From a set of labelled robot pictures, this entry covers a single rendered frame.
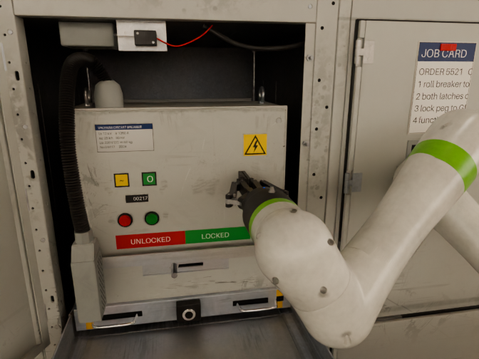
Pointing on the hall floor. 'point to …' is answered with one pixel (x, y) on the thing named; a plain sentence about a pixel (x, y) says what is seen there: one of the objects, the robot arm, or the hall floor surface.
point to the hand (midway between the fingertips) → (244, 180)
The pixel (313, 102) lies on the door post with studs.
